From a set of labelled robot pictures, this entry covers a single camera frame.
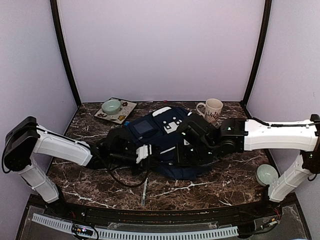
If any right black frame post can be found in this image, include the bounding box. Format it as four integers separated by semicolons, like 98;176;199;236
242;0;273;106

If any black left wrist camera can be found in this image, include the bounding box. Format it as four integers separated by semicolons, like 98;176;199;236
105;126;131;151

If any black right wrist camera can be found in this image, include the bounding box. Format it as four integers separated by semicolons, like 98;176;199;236
177;114;210;145

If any left black frame post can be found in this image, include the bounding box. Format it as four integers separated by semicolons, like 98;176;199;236
49;0;82;108

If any grey slotted cable duct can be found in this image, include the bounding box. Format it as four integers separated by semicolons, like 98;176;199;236
31;213;239;240

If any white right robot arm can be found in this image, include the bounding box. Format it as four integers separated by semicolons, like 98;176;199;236
176;114;320;217

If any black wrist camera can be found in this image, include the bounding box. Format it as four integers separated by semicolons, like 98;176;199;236
177;114;210;145
105;126;131;151

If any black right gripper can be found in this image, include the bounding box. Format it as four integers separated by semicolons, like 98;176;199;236
173;141;217;166

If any black frame post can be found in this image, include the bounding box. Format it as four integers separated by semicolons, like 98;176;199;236
49;0;82;108
242;0;273;106

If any black front rail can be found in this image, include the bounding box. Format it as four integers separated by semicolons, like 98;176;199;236
27;194;298;226

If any navy blue student backpack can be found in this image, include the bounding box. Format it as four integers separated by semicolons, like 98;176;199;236
125;106;213;180

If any pale green bowl right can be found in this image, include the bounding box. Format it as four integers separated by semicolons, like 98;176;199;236
255;164;279;187

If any clear pen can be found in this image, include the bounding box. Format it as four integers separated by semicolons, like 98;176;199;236
141;178;148;206

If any cream floral mug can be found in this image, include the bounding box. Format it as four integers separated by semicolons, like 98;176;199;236
196;98;224;125

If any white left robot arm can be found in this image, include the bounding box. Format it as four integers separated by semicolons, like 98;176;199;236
1;116;152;218

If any pale green bowl on plate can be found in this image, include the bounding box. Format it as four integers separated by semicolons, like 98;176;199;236
101;99;121;115

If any square floral plate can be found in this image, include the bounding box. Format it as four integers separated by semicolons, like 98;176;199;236
94;97;137;125

